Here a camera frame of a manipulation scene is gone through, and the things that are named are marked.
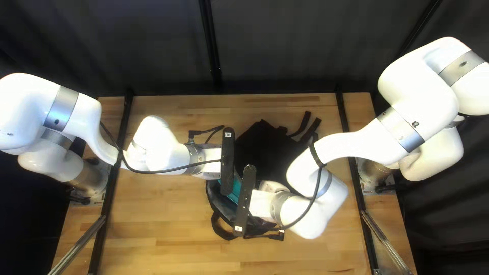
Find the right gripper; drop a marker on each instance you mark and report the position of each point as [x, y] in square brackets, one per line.
[267, 198]

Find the black backpack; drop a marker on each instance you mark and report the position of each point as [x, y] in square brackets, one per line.
[267, 149]

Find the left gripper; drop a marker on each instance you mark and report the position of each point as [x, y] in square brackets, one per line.
[210, 162]

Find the black frame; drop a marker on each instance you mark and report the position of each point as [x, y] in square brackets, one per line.
[210, 42]

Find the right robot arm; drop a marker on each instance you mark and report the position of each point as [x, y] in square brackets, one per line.
[420, 91]

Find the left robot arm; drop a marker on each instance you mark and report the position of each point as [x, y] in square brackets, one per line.
[34, 110]

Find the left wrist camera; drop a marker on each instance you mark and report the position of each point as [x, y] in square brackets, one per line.
[227, 160]

